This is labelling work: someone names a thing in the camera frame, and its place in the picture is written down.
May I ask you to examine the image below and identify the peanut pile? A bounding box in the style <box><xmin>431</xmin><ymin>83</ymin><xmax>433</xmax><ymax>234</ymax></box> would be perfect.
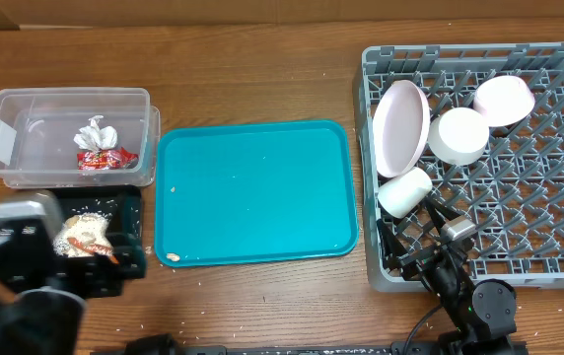
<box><xmin>52</xmin><ymin>213</ymin><xmax>113</xmax><ymax>257</ymax></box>

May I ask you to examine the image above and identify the white cup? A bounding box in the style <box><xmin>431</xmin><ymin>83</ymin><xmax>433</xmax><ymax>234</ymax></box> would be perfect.
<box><xmin>378</xmin><ymin>168</ymin><xmax>433</xmax><ymax>219</ymax></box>

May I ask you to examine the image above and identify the grey dish rack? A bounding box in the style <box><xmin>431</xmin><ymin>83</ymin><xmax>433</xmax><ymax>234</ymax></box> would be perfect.
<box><xmin>353</xmin><ymin>42</ymin><xmax>564</xmax><ymax>292</ymax></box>

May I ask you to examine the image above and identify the white napkin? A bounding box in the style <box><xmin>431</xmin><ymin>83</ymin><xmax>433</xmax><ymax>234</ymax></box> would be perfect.
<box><xmin>73</xmin><ymin>115</ymin><xmax>118</xmax><ymax>152</ymax></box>

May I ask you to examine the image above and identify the red snack wrapper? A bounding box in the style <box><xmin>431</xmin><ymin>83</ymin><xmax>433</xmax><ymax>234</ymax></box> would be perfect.
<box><xmin>77</xmin><ymin>148</ymin><xmax>138</xmax><ymax>171</ymax></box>

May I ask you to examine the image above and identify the stray peanut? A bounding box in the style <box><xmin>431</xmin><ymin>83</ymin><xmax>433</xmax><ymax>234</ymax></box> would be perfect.
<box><xmin>167</xmin><ymin>253</ymin><xmax>180</xmax><ymax>261</ymax></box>

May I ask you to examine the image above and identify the clear plastic bin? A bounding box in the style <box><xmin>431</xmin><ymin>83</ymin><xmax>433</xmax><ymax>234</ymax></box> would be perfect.
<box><xmin>0</xmin><ymin>87</ymin><xmax>161</xmax><ymax>188</ymax></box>

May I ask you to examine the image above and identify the orange carrot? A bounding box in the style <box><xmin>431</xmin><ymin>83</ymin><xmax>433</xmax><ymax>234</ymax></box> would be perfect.
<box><xmin>67</xmin><ymin>238</ymin><xmax>118</xmax><ymax>264</ymax></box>

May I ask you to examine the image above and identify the white bowl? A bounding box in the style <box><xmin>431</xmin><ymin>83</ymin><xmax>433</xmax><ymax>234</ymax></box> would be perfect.
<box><xmin>427</xmin><ymin>107</ymin><xmax>490</xmax><ymax>166</ymax></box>

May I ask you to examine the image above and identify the pink plate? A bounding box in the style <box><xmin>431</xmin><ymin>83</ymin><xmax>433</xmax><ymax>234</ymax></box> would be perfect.
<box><xmin>373</xmin><ymin>80</ymin><xmax>430</xmax><ymax>178</ymax></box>

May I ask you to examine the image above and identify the teal serving tray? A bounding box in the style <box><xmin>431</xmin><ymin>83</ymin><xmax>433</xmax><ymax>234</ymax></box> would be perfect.
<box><xmin>154</xmin><ymin>120</ymin><xmax>359</xmax><ymax>268</ymax></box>

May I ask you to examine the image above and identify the black tray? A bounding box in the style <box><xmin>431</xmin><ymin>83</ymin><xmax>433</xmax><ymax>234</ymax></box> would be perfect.
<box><xmin>53</xmin><ymin>185</ymin><xmax>147</xmax><ymax>279</ymax></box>

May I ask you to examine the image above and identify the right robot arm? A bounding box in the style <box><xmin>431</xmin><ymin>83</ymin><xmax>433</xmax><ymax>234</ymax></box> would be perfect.
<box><xmin>377</xmin><ymin>197</ymin><xmax>528</xmax><ymax>355</ymax></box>

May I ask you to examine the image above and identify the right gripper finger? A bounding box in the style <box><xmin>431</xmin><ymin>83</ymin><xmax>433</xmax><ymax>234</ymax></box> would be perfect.
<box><xmin>377</xmin><ymin>219</ymin><xmax>408</xmax><ymax>271</ymax></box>
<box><xmin>423</xmin><ymin>197</ymin><xmax>462</xmax><ymax>242</ymax></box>

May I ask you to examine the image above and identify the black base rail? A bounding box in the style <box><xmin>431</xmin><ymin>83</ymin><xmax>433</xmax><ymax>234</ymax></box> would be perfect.
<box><xmin>89</xmin><ymin>334</ymin><xmax>529</xmax><ymax>355</ymax></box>

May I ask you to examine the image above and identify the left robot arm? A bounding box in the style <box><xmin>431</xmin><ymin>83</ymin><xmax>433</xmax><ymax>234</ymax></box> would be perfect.
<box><xmin>0</xmin><ymin>186</ymin><xmax>147</xmax><ymax>354</ymax></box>

